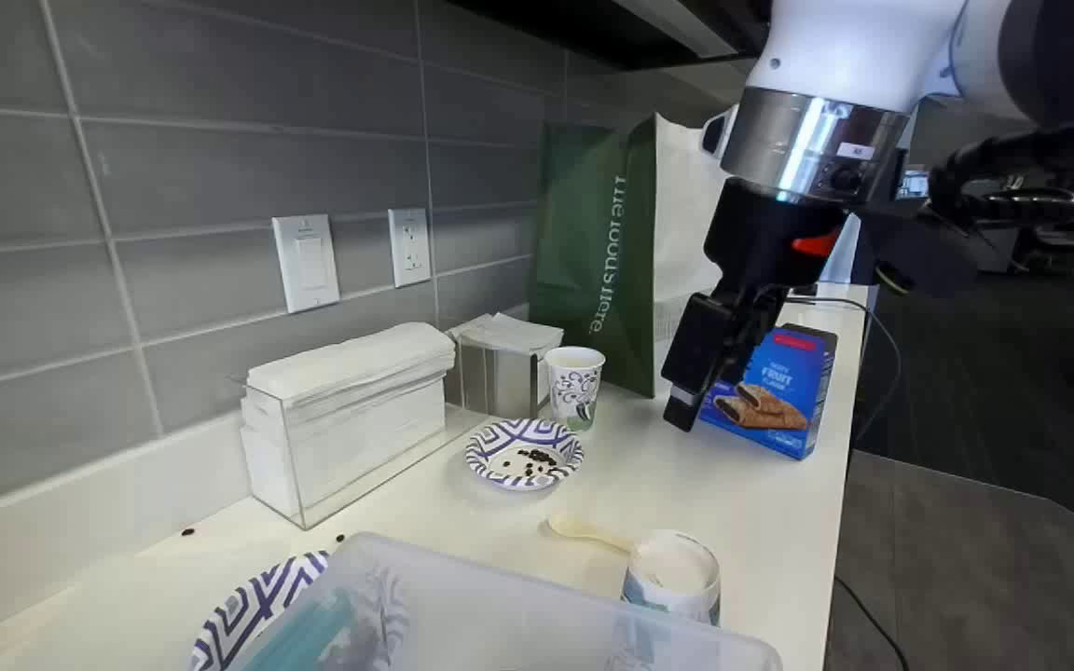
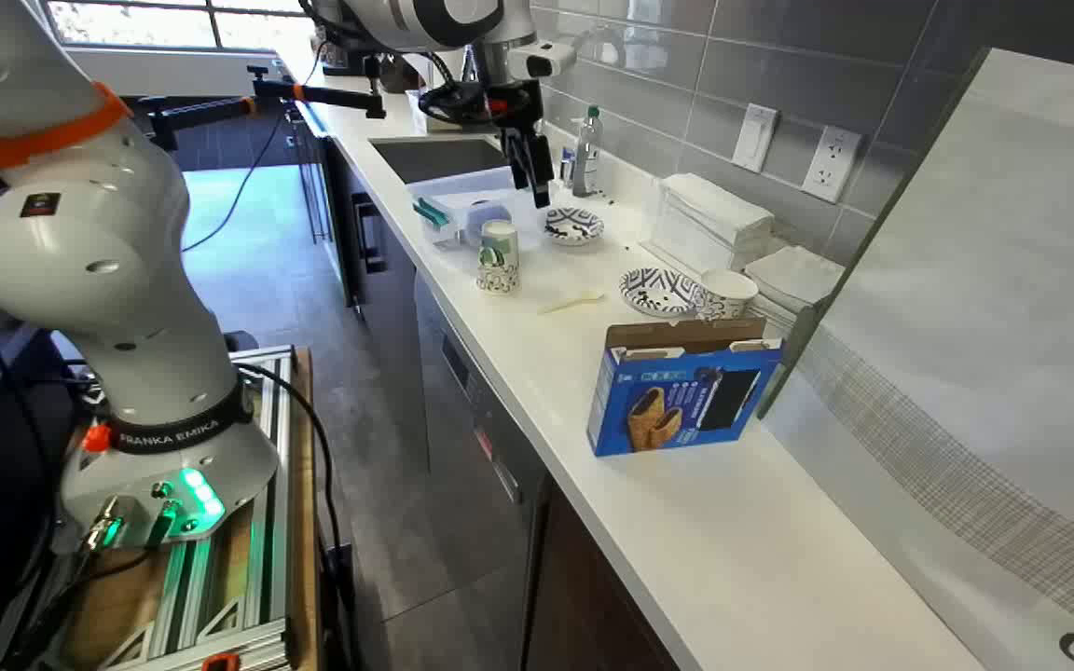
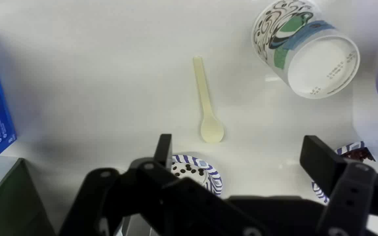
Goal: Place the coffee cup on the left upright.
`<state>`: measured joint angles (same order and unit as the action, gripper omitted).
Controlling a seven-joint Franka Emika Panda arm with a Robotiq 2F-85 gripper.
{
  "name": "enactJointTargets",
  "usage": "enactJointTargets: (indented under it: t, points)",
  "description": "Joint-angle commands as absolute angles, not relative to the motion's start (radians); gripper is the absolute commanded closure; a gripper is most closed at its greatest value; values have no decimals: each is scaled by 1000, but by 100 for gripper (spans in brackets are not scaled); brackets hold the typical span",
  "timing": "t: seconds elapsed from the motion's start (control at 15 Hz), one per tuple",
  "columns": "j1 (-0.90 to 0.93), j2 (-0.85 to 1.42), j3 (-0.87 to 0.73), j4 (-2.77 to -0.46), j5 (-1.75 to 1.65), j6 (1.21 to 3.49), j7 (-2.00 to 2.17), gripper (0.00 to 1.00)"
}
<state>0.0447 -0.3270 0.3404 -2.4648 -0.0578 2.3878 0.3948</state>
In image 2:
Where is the white outlet plate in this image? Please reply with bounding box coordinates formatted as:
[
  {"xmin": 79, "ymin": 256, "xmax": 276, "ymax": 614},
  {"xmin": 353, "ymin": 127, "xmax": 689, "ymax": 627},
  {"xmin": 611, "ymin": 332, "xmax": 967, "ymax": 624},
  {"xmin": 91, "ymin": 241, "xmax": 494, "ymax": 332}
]
[{"xmin": 802, "ymin": 127, "xmax": 863, "ymax": 200}]

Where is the soap bottle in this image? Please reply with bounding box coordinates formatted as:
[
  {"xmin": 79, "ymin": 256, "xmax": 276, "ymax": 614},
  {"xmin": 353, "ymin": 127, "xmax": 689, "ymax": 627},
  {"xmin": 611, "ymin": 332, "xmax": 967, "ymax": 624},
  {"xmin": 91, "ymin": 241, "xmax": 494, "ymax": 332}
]
[{"xmin": 571, "ymin": 105, "xmax": 599, "ymax": 196}]

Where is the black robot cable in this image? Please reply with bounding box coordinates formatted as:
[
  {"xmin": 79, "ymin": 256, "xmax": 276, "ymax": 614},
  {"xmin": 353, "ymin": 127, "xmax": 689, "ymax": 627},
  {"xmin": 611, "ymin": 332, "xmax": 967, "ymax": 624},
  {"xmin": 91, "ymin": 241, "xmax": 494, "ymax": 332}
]
[{"xmin": 230, "ymin": 361, "xmax": 353, "ymax": 671}]

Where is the kitchen sink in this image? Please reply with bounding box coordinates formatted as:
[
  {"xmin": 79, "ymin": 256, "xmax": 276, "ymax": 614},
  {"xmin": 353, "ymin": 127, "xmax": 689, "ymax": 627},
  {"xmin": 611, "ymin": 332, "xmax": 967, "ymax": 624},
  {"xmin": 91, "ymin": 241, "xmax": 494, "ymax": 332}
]
[{"xmin": 374, "ymin": 138, "xmax": 506, "ymax": 181}]

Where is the blue patterned paper plate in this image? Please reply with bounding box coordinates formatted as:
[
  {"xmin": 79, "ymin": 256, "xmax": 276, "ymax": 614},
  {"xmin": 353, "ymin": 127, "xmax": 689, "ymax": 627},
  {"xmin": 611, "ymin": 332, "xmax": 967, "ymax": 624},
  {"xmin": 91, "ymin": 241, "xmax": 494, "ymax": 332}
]
[{"xmin": 618, "ymin": 268, "xmax": 696, "ymax": 318}]

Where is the upright patterned paper cup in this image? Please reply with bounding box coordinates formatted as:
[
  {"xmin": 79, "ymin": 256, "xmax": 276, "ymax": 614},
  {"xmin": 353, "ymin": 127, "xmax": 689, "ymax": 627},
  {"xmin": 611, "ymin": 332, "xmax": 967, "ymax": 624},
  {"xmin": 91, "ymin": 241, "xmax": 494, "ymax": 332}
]
[{"xmin": 703, "ymin": 271, "xmax": 759, "ymax": 322}]

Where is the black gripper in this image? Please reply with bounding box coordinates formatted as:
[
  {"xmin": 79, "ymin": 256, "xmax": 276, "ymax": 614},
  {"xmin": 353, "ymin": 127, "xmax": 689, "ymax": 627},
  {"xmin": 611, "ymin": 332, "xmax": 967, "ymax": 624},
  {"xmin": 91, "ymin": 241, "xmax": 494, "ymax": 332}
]
[{"xmin": 456, "ymin": 81, "xmax": 552, "ymax": 209}]

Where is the beige plastic spoon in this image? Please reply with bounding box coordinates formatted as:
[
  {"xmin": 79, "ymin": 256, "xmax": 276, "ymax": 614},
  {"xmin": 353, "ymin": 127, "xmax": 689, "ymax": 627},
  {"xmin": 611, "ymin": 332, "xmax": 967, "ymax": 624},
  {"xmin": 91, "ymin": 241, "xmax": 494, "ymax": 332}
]
[{"xmin": 536, "ymin": 291, "xmax": 607, "ymax": 313}]

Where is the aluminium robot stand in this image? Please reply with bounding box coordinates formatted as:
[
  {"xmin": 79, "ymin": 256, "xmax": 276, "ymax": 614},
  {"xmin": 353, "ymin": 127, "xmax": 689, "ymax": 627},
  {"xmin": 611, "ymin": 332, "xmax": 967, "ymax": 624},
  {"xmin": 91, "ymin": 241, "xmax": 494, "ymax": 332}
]
[{"xmin": 51, "ymin": 347, "xmax": 317, "ymax": 671}]

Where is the patterned paper coffee cup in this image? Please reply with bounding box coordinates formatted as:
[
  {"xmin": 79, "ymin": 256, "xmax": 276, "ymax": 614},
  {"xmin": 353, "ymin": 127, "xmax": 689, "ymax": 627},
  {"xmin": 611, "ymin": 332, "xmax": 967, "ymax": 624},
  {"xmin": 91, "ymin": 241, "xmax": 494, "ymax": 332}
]
[{"xmin": 476, "ymin": 220, "xmax": 520, "ymax": 291}]

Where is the blue snack box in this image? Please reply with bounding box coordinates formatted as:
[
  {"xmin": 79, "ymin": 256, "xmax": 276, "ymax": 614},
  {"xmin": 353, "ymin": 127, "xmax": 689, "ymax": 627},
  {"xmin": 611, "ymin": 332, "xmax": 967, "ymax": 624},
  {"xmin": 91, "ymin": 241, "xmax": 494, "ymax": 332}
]
[{"xmin": 586, "ymin": 318, "xmax": 785, "ymax": 458}]

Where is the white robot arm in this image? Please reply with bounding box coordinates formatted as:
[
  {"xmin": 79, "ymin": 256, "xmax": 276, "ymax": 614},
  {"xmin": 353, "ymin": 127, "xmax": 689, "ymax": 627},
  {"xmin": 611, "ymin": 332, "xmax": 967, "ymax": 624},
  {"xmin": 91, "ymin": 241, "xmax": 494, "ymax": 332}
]
[{"xmin": 0, "ymin": 0, "xmax": 276, "ymax": 544}]

